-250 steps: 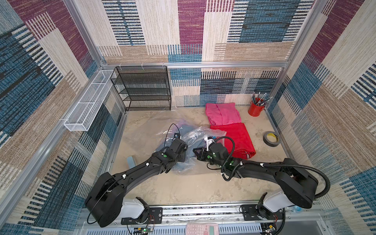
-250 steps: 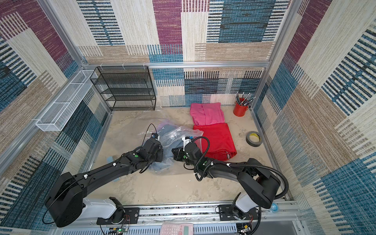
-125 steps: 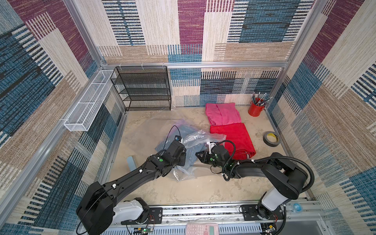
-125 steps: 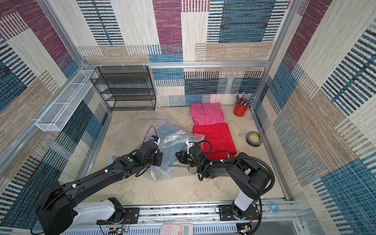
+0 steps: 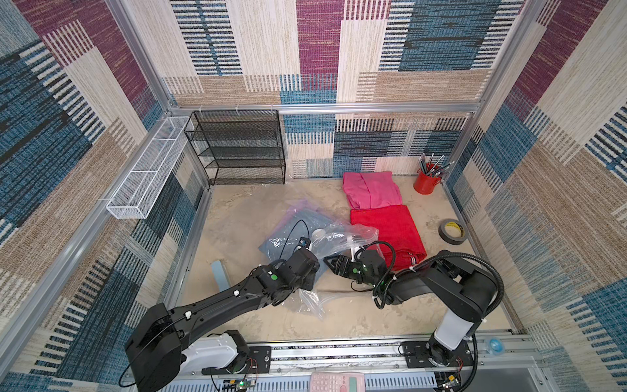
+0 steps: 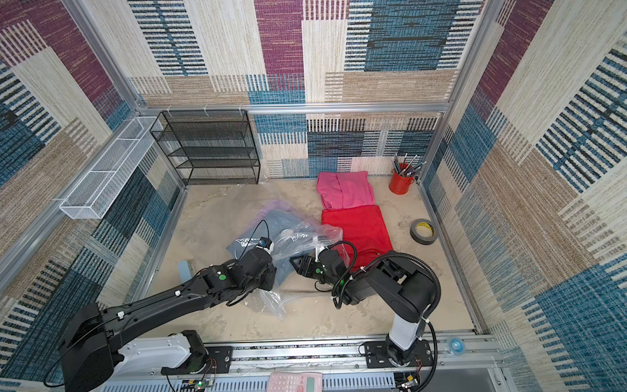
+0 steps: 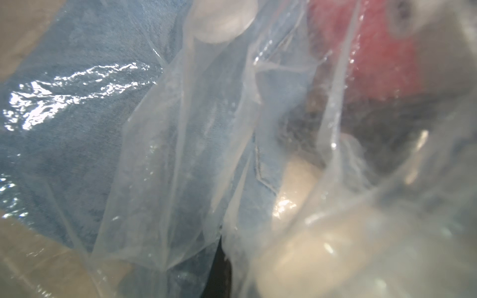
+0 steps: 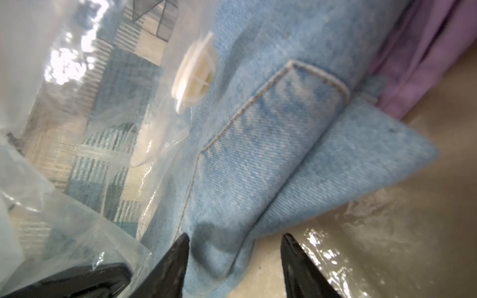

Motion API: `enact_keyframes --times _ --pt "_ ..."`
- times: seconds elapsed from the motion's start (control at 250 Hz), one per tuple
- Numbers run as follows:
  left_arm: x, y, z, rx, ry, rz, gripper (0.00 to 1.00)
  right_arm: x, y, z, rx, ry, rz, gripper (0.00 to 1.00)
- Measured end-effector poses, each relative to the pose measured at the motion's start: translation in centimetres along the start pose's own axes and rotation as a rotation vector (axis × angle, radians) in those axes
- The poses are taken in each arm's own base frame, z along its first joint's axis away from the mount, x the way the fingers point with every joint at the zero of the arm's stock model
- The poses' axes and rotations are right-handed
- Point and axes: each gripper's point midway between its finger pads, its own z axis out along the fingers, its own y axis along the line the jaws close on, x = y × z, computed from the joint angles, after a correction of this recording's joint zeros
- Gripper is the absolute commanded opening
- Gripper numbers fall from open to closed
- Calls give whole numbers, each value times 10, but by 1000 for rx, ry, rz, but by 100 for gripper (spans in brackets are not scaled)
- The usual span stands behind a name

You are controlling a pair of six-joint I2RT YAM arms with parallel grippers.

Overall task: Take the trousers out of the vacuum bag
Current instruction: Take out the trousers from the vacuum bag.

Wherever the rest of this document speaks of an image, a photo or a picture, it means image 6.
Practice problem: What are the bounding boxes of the pink calculator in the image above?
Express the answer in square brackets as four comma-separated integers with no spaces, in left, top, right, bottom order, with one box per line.
[266,372,323,392]

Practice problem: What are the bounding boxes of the red pen holder cup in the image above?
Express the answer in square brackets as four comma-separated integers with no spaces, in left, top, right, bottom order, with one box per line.
[389,163,415,195]

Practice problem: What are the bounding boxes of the red garment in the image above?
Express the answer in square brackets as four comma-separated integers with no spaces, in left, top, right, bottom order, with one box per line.
[322,205,393,272]

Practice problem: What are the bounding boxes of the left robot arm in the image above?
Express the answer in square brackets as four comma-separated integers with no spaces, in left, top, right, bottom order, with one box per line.
[59,248,277,391]

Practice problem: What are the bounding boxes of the black mesh shelf rack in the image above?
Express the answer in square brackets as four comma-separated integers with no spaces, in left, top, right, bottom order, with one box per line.
[150,109,261,186]

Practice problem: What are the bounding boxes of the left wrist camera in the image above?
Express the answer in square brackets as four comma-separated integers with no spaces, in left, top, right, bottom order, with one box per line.
[256,237,274,254]

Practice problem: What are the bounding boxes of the blue denim jeans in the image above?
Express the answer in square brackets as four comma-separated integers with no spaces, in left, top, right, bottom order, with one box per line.
[226,209,312,290]

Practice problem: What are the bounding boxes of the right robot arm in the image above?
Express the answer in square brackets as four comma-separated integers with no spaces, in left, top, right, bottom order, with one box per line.
[290,249,442,366]

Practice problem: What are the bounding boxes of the white wire mesh basket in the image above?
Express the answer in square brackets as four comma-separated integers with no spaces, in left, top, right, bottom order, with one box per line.
[60,117,156,220]

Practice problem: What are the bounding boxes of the black cable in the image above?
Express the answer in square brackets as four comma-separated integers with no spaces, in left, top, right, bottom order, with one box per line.
[237,219,271,261]

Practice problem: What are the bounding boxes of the pink trousers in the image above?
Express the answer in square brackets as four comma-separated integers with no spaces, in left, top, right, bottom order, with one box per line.
[317,171,375,210]

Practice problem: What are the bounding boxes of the clear plastic vacuum bag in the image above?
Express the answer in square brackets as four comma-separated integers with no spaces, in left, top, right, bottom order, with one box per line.
[226,199,343,320]

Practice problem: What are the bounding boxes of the grey tape roll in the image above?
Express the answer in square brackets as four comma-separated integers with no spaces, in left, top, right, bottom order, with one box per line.
[410,219,439,245]

